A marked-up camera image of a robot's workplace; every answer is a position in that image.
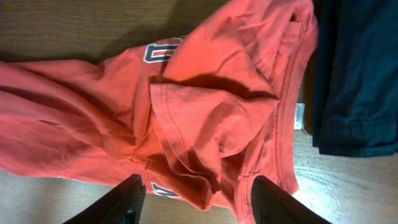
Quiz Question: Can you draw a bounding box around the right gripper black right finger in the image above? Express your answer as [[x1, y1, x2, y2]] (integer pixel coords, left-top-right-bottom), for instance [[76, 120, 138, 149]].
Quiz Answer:
[[251, 176, 330, 224]]

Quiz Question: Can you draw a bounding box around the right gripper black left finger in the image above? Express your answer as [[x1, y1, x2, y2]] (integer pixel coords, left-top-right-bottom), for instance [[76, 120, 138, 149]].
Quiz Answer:
[[65, 174, 146, 224]]

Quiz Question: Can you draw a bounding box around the orange soccer t-shirt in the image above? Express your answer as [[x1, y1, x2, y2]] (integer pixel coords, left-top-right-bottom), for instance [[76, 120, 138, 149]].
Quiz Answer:
[[1, 0, 318, 223]]

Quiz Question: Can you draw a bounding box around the folded navy blue garment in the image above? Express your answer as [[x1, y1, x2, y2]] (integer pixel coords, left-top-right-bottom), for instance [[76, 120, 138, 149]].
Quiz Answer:
[[313, 0, 397, 157]]

